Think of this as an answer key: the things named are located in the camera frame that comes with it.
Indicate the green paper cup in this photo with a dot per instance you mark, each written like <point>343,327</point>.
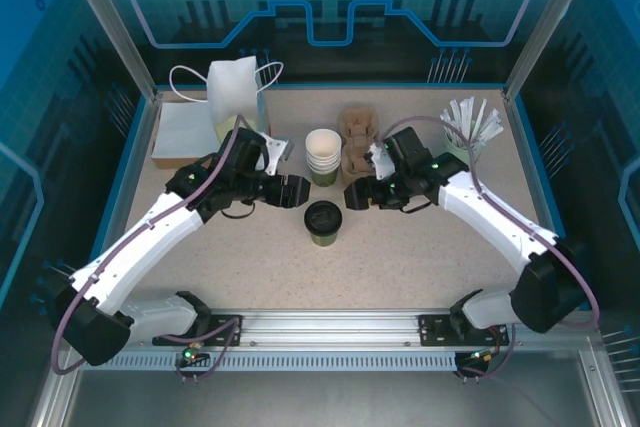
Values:
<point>324,241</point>

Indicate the stack of paper cups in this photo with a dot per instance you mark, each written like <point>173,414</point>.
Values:
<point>322,147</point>

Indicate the aluminium frame post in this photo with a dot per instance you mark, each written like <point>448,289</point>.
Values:
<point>547,22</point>
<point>107,22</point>

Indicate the black cup lid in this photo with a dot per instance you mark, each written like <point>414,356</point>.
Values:
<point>322,217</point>

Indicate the aluminium mounting rail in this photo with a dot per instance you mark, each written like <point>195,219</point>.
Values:
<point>330,327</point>

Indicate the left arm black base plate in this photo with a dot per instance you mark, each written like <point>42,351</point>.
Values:
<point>220,329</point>

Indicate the white wrapped straw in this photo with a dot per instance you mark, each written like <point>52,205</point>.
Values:
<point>448,127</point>
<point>492,136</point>
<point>451,122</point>
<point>487,124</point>
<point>478,117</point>
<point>457,117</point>
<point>465,117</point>

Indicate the grey metal shelf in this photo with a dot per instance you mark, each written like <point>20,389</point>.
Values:
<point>325,399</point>

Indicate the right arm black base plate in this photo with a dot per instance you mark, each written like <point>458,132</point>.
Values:
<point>435,329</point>

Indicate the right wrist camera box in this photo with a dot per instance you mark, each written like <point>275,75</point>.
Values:
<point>382,164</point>

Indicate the white napkin stack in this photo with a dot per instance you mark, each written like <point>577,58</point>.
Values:
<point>182,129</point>

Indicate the pale green holder cup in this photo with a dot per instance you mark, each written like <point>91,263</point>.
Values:
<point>462,147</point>

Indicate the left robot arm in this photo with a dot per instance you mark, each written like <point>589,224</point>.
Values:
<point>150,237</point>

